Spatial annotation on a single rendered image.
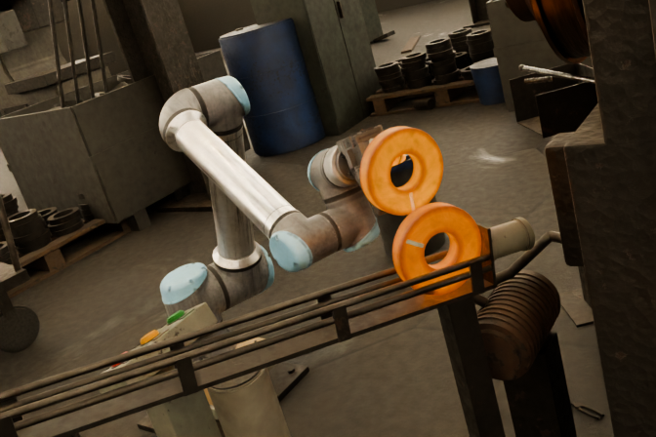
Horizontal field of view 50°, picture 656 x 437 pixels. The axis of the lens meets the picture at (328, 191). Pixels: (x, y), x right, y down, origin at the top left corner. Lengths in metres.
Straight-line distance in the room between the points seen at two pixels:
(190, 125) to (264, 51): 3.15
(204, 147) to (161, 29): 2.59
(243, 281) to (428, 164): 1.04
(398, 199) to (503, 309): 0.28
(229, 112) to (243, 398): 0.80
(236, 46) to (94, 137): 1.28
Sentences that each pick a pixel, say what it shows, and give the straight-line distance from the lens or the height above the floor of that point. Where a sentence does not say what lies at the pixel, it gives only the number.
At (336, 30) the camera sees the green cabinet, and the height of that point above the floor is 0.70.
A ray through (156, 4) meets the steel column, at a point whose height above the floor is 1.21.
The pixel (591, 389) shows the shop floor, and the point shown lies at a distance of 2.00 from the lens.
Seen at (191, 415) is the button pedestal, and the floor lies 0.42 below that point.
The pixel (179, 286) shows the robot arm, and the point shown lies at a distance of 2.09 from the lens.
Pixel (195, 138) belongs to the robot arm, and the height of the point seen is 0.89.
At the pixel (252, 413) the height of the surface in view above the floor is 0.46.
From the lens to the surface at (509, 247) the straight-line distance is 1.24.
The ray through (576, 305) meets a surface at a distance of 2.33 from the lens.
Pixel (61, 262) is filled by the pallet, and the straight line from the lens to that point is 4.18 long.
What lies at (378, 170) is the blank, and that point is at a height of 0.85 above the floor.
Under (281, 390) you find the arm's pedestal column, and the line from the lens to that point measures 2.24.
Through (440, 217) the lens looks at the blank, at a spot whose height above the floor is 0.76.
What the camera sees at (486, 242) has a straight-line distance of 1.20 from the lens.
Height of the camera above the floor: 1.20
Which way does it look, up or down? 18 degrees down
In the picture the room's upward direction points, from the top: 16 degrees counter-clockwise
